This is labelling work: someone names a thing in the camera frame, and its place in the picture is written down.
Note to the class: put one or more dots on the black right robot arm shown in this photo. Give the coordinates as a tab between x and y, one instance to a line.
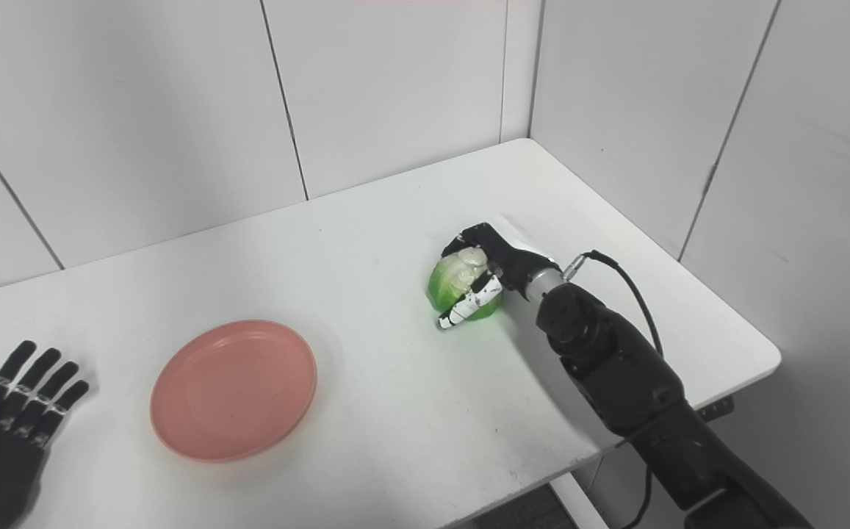
630	382

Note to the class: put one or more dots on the pink round plate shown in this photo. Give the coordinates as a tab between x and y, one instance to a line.
233	389

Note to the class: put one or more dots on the green white cabbage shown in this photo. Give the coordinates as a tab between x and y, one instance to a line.
448	283

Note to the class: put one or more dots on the white table foot bar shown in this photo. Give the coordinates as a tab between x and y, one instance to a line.
579	503

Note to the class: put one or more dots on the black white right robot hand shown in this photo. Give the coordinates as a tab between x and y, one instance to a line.
516	268

